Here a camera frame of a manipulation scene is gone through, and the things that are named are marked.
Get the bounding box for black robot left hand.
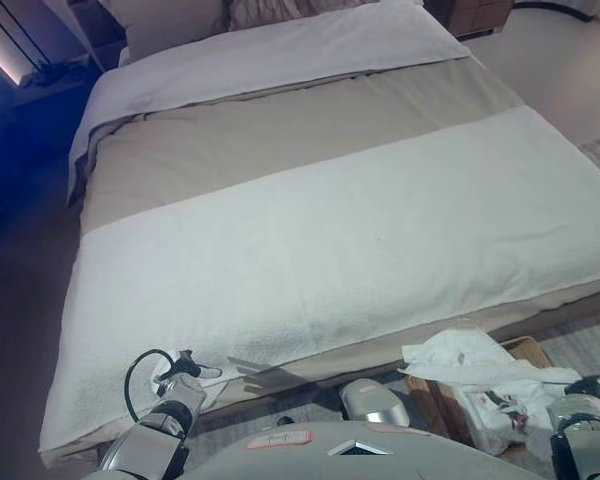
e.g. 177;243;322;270
152;349;224;385

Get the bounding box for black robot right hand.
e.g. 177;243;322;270
562;374;600;402

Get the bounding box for white clothes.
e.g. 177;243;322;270
397;327;584;457

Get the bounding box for white bed blanket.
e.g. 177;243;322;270
37;103;600;454

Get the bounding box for beige mattress sheet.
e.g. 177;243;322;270
38;277;600;466

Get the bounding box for silver robot torso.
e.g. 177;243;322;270
177;419;549;480

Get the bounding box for silver robot right leg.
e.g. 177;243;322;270
338;378;412;429

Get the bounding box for beige duvet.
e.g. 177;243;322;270
79;53;526;239

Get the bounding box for dark low nightstand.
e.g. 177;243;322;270
9;49;104;114

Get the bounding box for white folded top sheet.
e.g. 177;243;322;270
67;3;472;206

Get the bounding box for white pillow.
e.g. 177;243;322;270
99;0;232;57

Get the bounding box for gray patterned throw pillow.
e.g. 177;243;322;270
221;0;334;32

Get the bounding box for brown nightstand with drawers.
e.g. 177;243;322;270
424;0;517;37

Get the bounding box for thick black wrist cable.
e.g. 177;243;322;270
123;348;182;427

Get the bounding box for white wall light strip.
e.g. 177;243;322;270
0;27;24;87

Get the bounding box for dark curved floor cable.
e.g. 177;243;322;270
513;0;594;22

